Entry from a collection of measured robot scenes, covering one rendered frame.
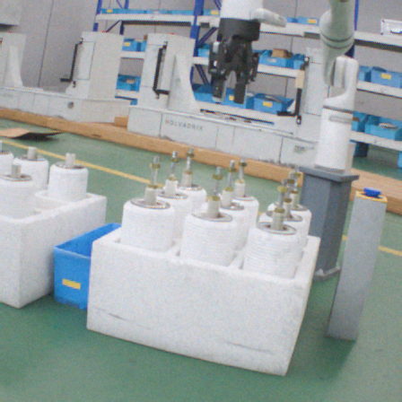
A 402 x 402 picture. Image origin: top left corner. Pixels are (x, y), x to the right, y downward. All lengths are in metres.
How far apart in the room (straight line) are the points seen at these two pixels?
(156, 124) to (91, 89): 0.81
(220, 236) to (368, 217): 0.33
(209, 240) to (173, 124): 2.85
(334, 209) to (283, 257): 0.63
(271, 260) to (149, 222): 0.23
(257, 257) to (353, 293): 0.30
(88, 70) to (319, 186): 3.15
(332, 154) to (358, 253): 0.48
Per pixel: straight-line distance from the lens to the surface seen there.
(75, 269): 1.22
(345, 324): 1.28
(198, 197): 1.31
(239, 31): 1.03
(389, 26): 6.09
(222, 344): 1.07
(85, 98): 4.54
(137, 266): 1.07
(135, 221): 1.08
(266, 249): 1.03
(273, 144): 3.45
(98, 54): 4.57
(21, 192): 1.20
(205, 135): 3.71
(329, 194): 1.63
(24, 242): 1.17
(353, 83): 1.65
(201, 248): 1.05
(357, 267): 1.24
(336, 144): 1.65
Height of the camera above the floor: 0.49
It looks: 11 degrees down
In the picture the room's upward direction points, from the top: 8 degrees clockwise
